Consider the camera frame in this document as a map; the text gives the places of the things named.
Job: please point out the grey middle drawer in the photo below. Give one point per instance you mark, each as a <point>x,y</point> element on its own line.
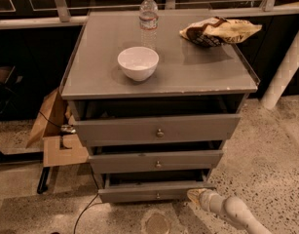
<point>154,162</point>

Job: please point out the white metal railing frame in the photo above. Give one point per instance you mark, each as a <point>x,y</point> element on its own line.
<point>123,7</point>

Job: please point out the clear plastic water bottle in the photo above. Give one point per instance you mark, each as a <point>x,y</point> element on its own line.
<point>148,22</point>

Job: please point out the grey drawer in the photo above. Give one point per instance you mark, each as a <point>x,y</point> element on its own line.
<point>152,130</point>
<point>149,191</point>
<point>154,162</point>

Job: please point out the black metal floor stand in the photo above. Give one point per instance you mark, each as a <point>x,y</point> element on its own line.
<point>42,185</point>

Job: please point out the brown and yellow chip bag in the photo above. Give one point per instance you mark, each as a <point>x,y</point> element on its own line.
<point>216,31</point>

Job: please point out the white diagonal pole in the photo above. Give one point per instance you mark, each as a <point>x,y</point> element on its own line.
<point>283,76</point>

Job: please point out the grey bottom drawer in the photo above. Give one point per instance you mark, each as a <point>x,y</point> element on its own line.
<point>149,191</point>

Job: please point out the grey wooden drawer cabinet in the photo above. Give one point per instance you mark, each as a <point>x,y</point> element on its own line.
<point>188,80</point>

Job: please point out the white ceramic bowl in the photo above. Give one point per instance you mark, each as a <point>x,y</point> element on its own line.
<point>138,63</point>

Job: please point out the brown cardboard box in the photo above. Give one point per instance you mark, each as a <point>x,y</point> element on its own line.
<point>58,149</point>

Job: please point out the foam gripper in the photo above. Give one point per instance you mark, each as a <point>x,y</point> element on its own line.
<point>208,200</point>

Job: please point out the grey top drawer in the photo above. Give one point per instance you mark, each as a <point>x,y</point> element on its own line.
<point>152,130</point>

